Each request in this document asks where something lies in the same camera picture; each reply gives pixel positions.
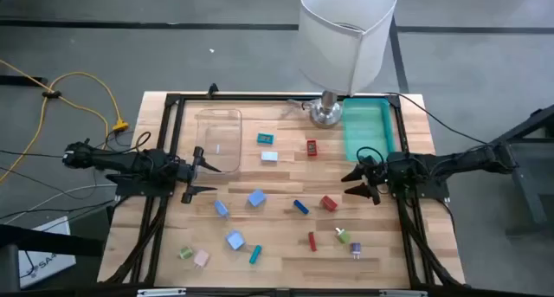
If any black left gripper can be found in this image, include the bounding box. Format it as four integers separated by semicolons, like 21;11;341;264
175;145;223;205

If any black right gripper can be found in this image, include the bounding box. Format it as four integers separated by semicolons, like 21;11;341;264
340;154;391;206

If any blue slim wall charger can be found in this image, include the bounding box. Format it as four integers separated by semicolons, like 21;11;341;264
214;199;230;220

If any red wall charger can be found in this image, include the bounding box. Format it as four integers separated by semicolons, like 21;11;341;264
319;195;339;213

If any light blue cube charger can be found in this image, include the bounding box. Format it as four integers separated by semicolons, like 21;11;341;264
224;229;247;251
247;188;267;209

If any pink wall charger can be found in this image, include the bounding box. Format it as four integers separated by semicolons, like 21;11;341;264
192;249;211;270

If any clear plastic tray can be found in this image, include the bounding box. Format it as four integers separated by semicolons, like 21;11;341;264
194;108;243;175

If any green plastic tray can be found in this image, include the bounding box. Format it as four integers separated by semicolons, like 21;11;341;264
342;97;397;163

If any clear plastic bag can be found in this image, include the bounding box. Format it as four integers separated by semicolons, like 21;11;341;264
280;98;319;119

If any white shade table lamp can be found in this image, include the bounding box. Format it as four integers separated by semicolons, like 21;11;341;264
296;0;398;130

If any black metal stand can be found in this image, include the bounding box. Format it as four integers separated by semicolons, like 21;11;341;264
477;104;554;237

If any black beam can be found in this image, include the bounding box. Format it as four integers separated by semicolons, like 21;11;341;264
0;223;107;297

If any white printed sign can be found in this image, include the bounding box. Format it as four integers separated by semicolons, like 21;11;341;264
16;216;77;289

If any black floor bar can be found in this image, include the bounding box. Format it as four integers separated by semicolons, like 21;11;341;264
0;74;48;87

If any black aluminium table frame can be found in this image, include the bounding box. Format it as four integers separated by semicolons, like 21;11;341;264
98;92;467;297

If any black power cable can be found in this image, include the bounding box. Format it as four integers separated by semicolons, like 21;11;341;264
383;91;493;145

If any yellow extension cable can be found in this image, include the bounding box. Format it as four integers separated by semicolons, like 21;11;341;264
0;58;110;150
0;71;130;185

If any silver metal bracket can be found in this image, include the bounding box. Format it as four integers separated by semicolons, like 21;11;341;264
137;287;187;297
379;289;428;297

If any white floor cable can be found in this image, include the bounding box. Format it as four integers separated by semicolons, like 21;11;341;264
0;183;118;225

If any black floor cable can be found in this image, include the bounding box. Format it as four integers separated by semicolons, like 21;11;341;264
0;199;116;222
0;148;67;158

